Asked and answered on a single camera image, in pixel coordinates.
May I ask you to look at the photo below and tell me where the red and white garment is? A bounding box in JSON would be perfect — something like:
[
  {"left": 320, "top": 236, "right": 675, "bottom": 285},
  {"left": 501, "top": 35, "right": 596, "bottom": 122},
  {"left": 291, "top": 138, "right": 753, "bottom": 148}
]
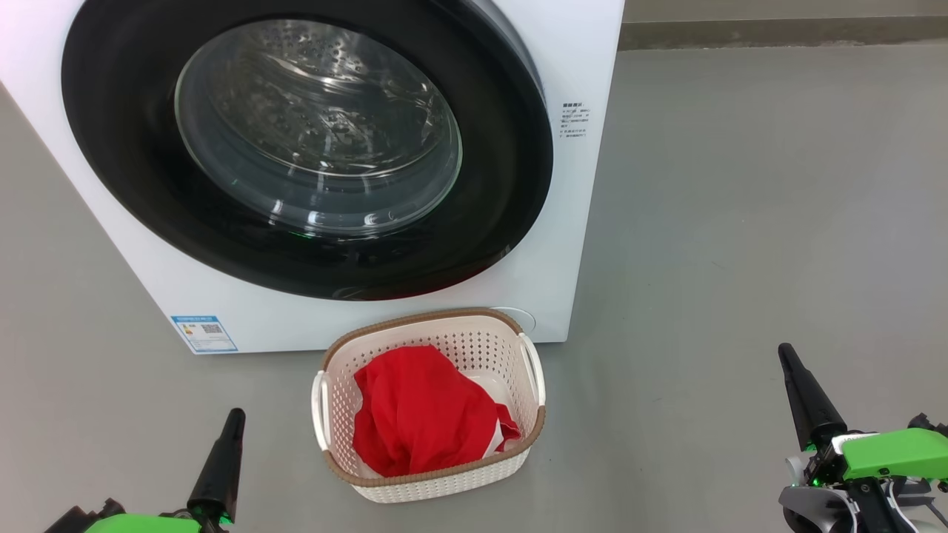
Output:
[{"left": 352, "top": 344, "right": 522, "bottom": 478}]

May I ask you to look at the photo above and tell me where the black washing machine door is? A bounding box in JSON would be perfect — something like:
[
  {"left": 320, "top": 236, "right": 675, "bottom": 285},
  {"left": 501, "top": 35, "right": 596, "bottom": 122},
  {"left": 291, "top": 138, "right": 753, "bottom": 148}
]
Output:
[{"left": 61, "top": 0, "right": 555, "bottom": 302}]

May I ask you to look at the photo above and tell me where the blue energy label sticker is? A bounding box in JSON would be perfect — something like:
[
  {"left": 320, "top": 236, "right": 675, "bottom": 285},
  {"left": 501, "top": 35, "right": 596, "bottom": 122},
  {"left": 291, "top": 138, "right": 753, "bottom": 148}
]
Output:
[{"left": 170, "top": 315, "right": 239, "bottom": 355}]

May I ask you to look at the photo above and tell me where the cream laundry basket brown rim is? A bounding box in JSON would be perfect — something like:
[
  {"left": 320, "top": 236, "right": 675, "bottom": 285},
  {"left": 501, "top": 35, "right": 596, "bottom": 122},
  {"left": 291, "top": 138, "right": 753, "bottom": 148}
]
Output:
[{"left": 311, "top": 307, "right": 547, "bottom": 504}]

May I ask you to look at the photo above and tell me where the white washing machine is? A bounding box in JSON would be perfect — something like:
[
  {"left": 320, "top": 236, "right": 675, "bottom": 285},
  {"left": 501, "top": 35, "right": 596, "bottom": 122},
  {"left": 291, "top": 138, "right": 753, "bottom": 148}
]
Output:
[{"left": 0, "top": 0, "right": 627, "bottom": 356}]

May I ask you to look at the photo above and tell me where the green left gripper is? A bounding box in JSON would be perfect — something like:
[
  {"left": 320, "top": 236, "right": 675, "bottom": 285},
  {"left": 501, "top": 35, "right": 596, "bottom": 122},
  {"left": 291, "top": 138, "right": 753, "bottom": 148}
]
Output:
[{"left": 84, "top": 408, "right": 247, "bottom": 533}]

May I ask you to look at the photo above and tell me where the round white filter cover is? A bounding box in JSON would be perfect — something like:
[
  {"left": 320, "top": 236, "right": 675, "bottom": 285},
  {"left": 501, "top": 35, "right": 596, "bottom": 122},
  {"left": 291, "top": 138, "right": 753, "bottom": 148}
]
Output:
[{"left": 489, "top": 306, "right": 536, "bottom": 335}]

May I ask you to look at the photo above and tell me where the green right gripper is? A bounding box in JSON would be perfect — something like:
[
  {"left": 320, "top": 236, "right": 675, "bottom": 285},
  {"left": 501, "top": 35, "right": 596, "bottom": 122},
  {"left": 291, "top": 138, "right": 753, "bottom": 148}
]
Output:
[{"left": 778, "top": 343, "right": 948, "bottom": 489}]

